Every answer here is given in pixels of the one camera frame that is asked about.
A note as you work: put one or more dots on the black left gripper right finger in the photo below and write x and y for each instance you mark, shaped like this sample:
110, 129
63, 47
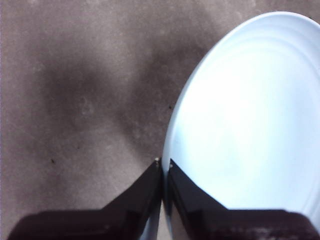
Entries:
225, 225

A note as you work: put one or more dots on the light blue round plate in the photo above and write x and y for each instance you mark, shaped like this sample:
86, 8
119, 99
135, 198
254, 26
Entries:
250, 112

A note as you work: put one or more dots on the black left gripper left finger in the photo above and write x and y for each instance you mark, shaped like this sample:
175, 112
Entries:
105, 225

